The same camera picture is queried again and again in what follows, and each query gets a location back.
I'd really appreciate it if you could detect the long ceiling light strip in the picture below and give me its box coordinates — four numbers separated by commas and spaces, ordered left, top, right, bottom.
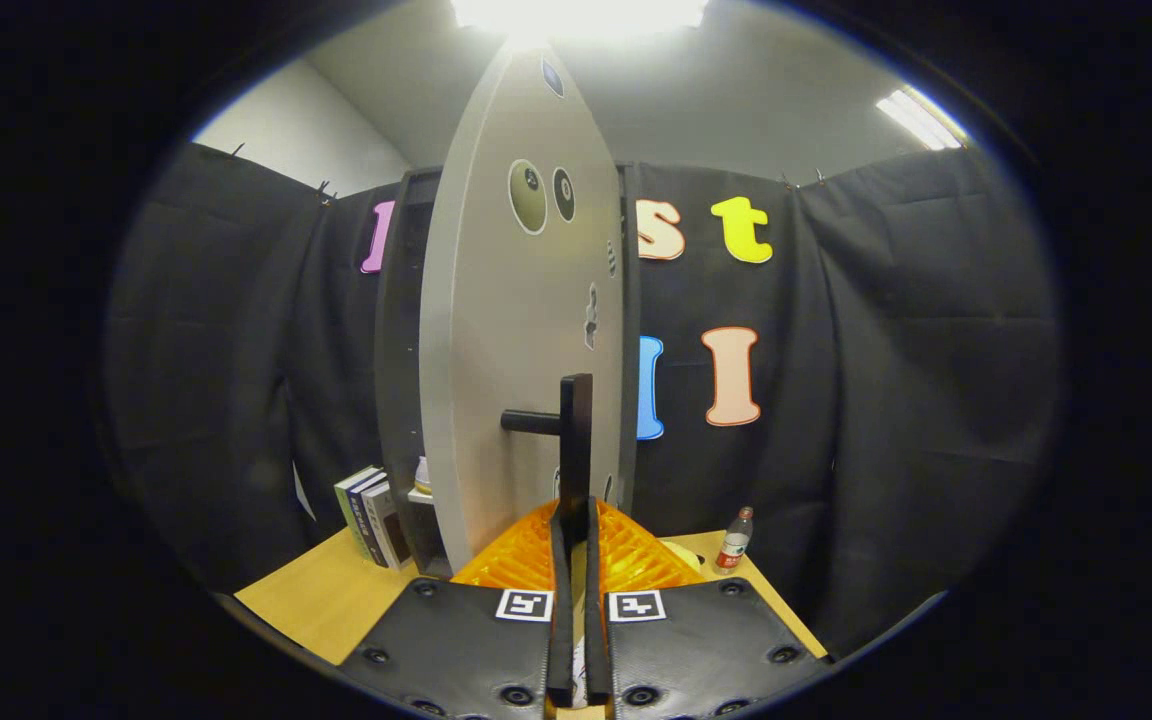
874, 87, 967, 151

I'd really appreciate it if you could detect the dark grey shoe cabinet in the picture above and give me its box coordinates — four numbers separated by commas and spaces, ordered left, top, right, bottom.
374, 165, 642, 579

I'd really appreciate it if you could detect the large ceiling light panel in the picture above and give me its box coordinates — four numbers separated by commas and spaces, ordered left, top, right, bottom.
451, 0, 712, 41

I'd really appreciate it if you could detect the dark blue spine book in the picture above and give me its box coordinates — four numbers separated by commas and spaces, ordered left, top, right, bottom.
348, 472, 392, 567

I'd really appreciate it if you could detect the black door handle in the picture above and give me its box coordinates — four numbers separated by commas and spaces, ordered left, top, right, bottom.
501, 373, 595, 546

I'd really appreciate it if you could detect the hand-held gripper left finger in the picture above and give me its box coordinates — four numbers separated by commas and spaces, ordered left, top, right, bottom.
336, 500, 577, 720

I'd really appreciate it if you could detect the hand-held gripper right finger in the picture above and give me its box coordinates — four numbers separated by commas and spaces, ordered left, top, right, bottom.
584, 497, 832, 720

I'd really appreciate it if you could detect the black backdrop cloth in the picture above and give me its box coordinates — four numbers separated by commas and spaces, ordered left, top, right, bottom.
101, 140, 1067, 656

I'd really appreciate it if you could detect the beige shoe cabinet door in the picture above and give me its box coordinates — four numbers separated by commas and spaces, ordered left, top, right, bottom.
419, 45, 627, 576

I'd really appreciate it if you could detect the green spine book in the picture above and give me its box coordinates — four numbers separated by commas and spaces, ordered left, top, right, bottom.
334, 465, 384, 563

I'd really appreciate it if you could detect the clear plastic bottle red label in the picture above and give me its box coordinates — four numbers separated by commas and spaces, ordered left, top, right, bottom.
714, 506, 755, 575

